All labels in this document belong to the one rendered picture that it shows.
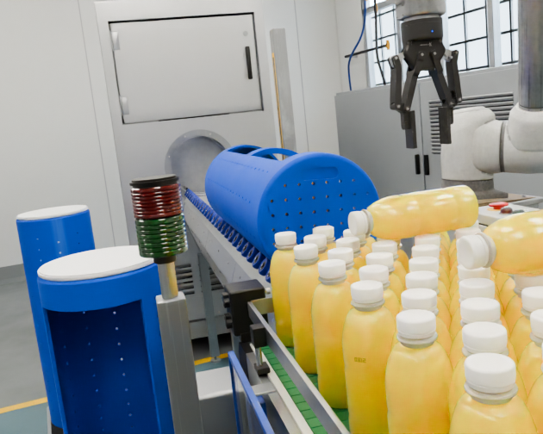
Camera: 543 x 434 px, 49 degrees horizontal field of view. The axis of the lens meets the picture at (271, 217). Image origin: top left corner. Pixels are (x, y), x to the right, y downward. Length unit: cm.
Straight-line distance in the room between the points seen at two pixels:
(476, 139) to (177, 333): 127
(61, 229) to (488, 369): 209
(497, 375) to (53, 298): 103
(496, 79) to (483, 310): 256
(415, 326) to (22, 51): 592
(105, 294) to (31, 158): 503
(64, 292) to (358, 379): 76
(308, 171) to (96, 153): 512
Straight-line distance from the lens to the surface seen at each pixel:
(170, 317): 80
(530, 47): 176
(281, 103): 271
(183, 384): 83
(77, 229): 248
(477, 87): 325
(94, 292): 131
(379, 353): 73
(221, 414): 110
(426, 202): 97
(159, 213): 75
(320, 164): 129
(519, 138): 184
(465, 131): 187
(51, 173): 630
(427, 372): 62
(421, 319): 62
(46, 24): 639
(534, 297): 68
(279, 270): 108
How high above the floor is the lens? 132
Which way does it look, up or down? 9 degrees down
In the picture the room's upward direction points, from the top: 6 degrees counter-clockwise
